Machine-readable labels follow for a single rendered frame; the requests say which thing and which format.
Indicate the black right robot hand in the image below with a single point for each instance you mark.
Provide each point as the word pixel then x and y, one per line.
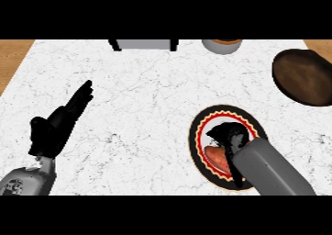
pixel 226 134

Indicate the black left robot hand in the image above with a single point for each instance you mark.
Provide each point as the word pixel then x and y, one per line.
pixel 53 133

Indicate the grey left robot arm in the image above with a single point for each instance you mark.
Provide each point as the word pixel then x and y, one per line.
pixel 29 180

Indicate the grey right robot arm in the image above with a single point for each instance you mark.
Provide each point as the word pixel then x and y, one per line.
pixel 268 171

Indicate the black red patterned plate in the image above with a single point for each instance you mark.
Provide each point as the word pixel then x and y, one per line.
pixel 203 128

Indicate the orange sweet potato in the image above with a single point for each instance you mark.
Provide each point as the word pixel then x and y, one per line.
pixel 217 157

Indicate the dark brown pan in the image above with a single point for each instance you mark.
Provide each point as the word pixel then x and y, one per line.
pixel 305 78

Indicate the grey cylindrical container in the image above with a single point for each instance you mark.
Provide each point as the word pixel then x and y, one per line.
pixel 221 46

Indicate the grey black appliance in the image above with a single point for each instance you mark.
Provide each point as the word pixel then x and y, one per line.
pixel 143 44

